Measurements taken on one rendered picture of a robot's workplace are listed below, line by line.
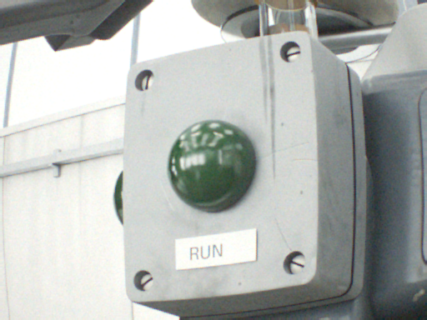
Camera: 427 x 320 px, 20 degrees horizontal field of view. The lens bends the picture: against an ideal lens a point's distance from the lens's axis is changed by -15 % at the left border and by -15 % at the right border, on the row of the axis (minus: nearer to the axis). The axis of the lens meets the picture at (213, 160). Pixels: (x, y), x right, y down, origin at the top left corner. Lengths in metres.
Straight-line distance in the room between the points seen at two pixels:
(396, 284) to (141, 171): 0.10
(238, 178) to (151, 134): 0.04
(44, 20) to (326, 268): 0.45
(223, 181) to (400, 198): 0.08
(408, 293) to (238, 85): 0.10
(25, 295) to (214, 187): 6.91
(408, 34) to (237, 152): 0.21
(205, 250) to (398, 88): 0.10
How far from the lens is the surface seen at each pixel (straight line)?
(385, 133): 0.49
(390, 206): 0.48
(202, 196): 0.44
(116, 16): 0.95
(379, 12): 0.93
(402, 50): 0.64
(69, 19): 0.88
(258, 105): 0.46
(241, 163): 0.44
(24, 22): 0.83
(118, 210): 0.49
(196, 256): 0.45
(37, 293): 7.27
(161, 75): 0.48
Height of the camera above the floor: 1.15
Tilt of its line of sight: 17 degrees up
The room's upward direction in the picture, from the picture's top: straight up
